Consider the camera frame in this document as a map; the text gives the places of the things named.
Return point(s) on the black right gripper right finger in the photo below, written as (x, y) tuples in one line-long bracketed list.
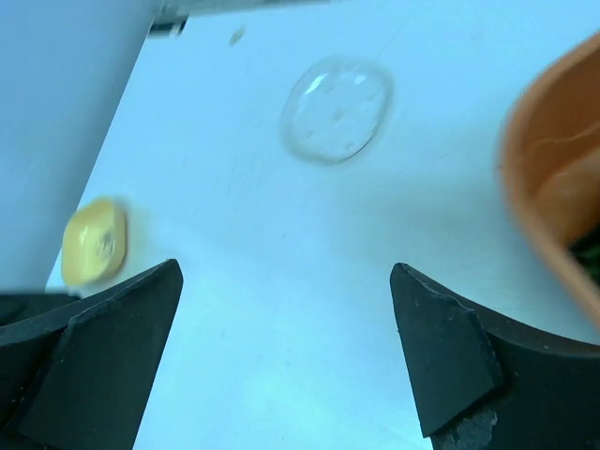
[(481, 380)]

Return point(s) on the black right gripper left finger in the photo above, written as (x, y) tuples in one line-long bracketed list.
[(76, 373)]

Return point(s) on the yellow panda dish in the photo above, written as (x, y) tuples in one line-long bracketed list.
[(95, 243)]

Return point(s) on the orange plastic bin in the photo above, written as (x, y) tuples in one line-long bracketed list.
[(550, 165)]

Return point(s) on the clear glass plate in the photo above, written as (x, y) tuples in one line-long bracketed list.
[(336, 109)]

